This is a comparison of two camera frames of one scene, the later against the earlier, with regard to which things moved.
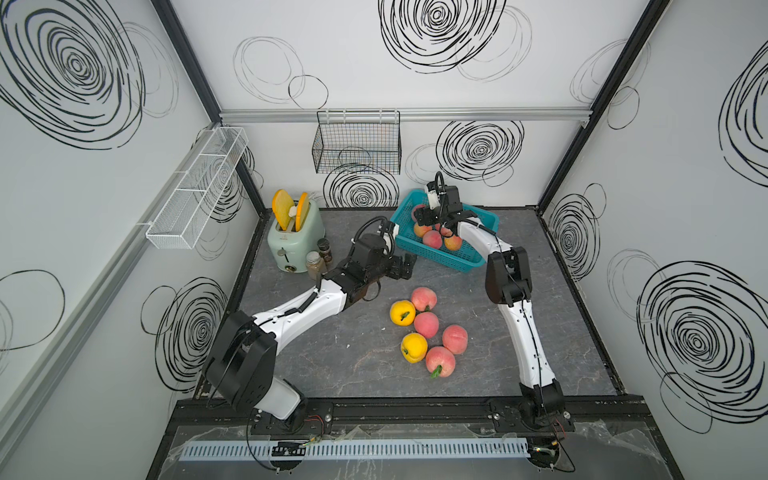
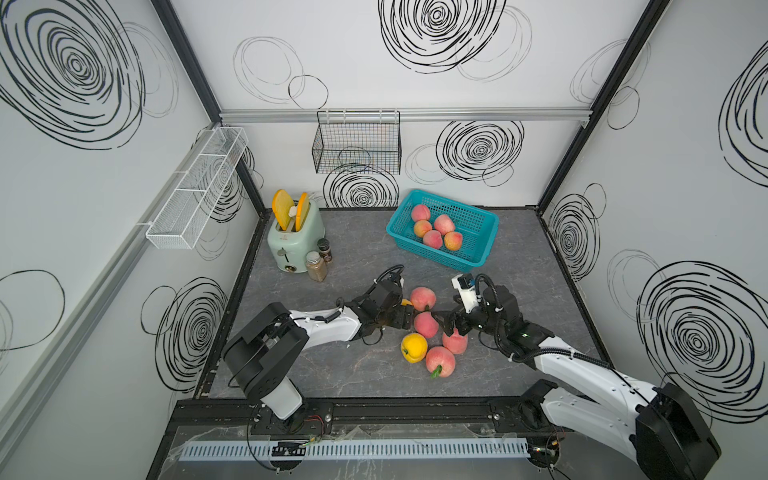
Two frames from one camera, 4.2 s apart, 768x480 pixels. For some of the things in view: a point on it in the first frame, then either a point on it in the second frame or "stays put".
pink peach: [423, 297] stays put
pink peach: [432, 239] stays put
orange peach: [453, 242] stays put
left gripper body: [391, 268] to [397, 316]
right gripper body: [429, 216] to [477, 319]
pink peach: [416, 208] stays put
